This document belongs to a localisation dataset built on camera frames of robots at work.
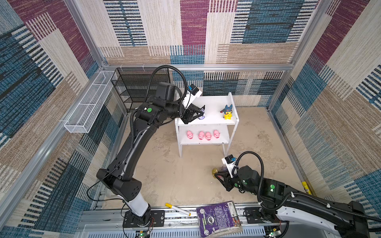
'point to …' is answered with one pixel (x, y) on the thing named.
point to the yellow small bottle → (304, 184)
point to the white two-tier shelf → (216, 125)
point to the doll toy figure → (214, 170)
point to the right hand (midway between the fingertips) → (218, 176)
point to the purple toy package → (219, 219)
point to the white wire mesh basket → (81, 119)
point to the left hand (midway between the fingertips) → (200, 108)
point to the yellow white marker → (176, 209)
